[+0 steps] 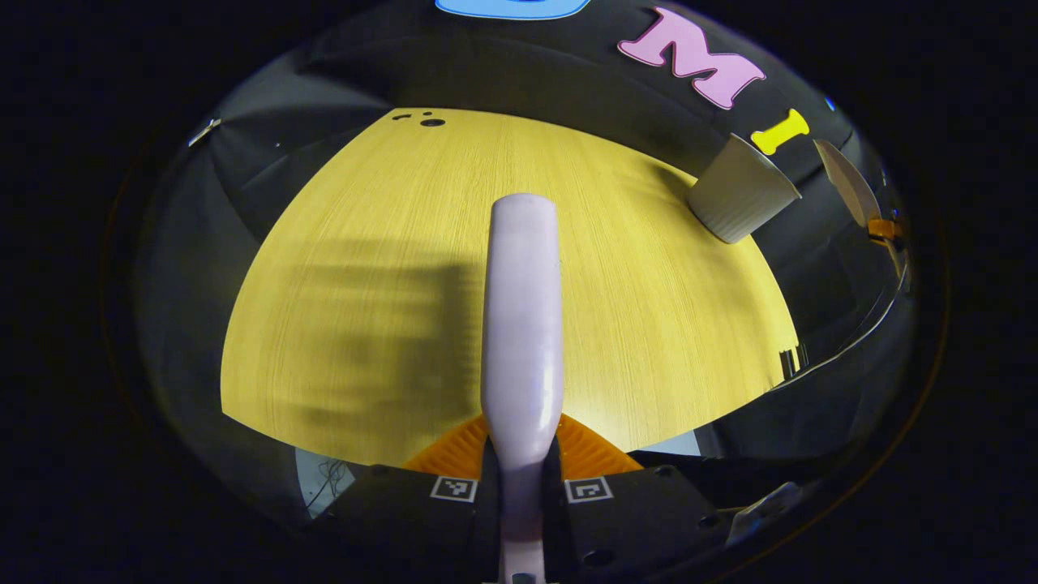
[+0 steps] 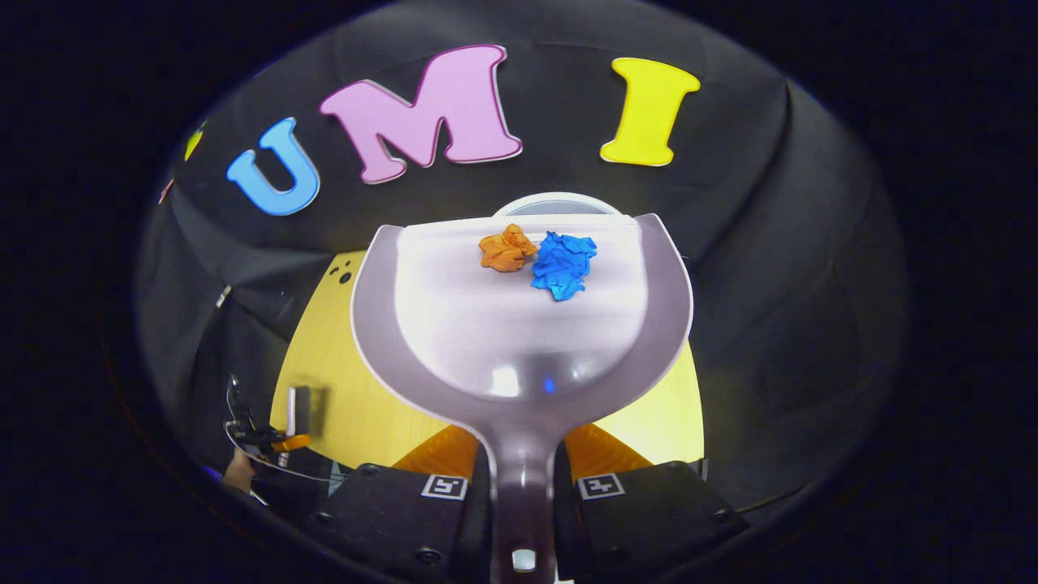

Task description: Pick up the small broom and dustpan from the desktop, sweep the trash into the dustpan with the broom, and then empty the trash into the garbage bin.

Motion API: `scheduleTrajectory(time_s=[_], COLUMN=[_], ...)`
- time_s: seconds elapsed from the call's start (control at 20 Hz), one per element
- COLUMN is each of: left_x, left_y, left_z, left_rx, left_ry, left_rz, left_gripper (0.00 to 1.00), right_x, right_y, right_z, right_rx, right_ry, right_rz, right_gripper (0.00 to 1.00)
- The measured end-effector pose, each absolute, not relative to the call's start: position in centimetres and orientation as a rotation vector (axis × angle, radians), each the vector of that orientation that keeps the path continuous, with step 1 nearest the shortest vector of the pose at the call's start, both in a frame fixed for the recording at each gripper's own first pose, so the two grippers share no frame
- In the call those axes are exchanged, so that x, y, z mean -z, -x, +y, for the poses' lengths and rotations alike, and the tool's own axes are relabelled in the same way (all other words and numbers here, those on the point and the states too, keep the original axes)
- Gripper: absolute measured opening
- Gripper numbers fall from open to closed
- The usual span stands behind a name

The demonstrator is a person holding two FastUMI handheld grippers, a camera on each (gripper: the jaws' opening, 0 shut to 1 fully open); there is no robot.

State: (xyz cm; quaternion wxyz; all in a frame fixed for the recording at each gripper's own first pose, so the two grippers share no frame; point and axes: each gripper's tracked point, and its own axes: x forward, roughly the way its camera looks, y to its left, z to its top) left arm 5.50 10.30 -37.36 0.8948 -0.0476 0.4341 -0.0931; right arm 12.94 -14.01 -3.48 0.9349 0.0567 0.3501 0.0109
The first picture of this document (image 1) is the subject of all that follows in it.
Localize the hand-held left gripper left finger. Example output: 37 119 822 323
312 414 502 584

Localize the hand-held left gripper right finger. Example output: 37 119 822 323
542 412 735 584

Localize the small pale purple dustpan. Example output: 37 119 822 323
813 139 881 229

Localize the ribbed white garbage bin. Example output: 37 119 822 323
687 133 803 245

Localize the small pale purple broom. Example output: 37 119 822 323
480 193 565 584

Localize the wooden desktop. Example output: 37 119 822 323
220 107 804 470

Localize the black backdrop cloth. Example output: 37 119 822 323
134 0 917 520

